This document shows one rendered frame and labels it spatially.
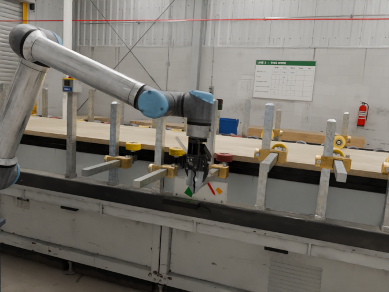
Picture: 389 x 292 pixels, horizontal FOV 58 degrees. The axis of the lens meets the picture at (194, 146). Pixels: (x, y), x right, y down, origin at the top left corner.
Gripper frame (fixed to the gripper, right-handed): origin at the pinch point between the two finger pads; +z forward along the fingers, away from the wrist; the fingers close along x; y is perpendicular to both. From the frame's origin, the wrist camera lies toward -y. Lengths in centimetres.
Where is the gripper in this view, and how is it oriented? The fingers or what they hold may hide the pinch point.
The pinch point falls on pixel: (195, 189)
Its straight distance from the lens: 133.6
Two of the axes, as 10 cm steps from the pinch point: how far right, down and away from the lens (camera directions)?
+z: -0.9, 9.9, 1.1
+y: -3.4, 0.7, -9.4
